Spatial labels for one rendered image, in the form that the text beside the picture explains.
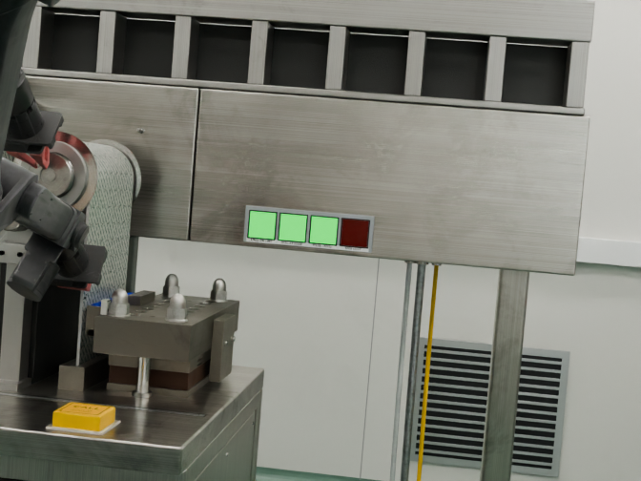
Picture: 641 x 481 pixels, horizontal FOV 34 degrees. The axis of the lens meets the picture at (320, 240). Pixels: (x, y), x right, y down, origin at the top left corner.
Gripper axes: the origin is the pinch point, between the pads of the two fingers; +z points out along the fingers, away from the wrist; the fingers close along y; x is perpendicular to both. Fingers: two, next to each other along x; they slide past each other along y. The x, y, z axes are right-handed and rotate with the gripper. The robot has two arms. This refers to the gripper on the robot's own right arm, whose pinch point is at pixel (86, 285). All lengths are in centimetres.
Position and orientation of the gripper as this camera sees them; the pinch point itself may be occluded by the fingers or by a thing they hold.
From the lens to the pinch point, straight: 179.3
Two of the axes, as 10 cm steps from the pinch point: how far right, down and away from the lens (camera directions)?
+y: 9.9, 0.9, -1.1
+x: 1.3, -8.8, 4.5
